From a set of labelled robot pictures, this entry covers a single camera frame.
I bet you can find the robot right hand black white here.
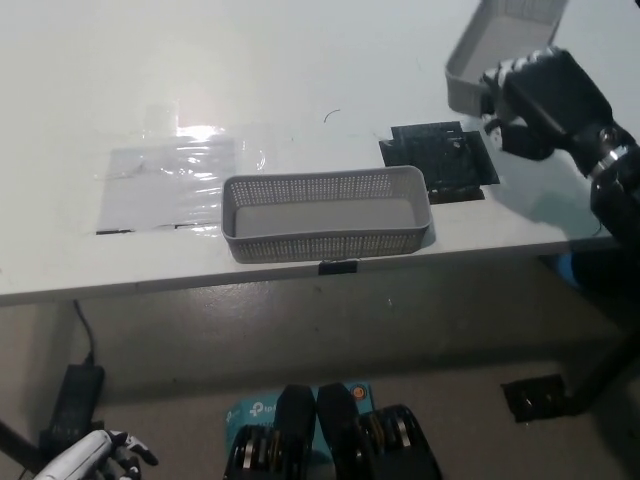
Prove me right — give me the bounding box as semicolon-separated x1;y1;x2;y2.
478;45;617;164

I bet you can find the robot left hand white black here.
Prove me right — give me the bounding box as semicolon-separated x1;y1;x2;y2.
32;428;160;480

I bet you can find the grey perforated plastic basket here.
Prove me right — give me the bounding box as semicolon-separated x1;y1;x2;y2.
221;164;433;265
443;0;571;117

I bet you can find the robot left body block black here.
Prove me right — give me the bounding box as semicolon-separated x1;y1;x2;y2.
222;384;317;480

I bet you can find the black power adapter brick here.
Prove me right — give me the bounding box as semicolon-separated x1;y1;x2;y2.
49;364;106;439

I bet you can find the black tape patch on table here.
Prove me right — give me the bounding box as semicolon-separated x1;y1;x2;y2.
378;119;501;205

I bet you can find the blue object under table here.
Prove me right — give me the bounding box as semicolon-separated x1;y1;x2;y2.
554;253;576;289

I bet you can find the teal tp-link carton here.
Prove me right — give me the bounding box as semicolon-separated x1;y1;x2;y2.
224;382;374;451

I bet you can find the black tape piece table edge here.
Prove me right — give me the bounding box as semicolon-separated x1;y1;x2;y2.
317;259;359;277

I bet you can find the clear plastic sheet over paper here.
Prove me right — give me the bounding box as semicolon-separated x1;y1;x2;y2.
94;134;269;236

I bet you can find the black power cable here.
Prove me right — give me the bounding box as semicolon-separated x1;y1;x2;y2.
73;299;97;369

